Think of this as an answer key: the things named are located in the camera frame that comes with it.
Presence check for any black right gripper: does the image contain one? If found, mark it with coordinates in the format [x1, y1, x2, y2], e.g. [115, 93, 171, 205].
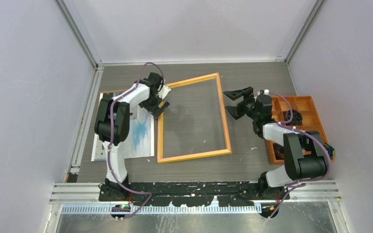
[222, 87, 259, 121]

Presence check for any building and sky photo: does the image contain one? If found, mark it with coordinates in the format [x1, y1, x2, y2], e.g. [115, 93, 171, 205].
[91, 90, 154, 162]

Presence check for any yellow wooden picture frame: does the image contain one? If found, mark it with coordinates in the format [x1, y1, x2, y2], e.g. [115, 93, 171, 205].
[156, 73, 232, 164]

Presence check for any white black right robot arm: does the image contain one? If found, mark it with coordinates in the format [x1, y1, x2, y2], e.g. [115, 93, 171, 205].
[224, 86, 331, 199]

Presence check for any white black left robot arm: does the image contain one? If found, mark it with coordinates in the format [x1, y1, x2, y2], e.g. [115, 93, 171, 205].
[94, 72, 170, 201]

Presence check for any dark rolled tie with blue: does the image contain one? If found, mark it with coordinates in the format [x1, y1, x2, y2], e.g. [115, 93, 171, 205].
[283, 109, 303, 126]

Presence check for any dark rolled tie brown pattern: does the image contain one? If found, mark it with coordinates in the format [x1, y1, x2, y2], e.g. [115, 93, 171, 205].
[273, 143, 285, 160]

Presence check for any brown wooden compartment tray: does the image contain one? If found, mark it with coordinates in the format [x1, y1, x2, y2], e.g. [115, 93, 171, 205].
[265, 96, 335, 165]

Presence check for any dark rolled tie yellow pattern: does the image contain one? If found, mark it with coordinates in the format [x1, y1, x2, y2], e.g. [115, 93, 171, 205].
[323, 143, 335, 160]

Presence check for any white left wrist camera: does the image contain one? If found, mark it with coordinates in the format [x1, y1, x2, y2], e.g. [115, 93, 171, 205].
[157, 85, 171, 100]

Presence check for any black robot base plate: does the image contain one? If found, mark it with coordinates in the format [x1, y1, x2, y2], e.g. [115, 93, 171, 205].
[98, 181, 287, 207]

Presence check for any aluminium rail front edge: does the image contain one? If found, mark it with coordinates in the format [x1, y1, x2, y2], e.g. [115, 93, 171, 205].
[50, 181, 341, 215]

